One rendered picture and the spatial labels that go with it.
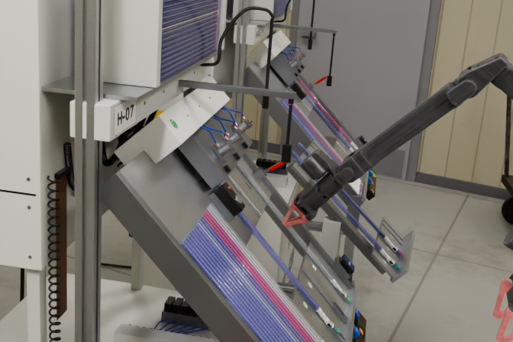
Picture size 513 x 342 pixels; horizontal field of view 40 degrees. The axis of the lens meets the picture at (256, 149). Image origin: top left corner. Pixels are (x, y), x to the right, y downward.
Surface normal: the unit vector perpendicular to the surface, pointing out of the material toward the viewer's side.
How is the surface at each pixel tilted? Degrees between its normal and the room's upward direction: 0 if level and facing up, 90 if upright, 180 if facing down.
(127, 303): 0
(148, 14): 90
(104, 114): 90
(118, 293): 0
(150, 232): 90
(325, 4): 90
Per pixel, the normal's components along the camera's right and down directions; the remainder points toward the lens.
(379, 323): 0.07, -0.96
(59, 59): 0.98, 0.12
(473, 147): -0.42, 0.23
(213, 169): -0.18, 0.26
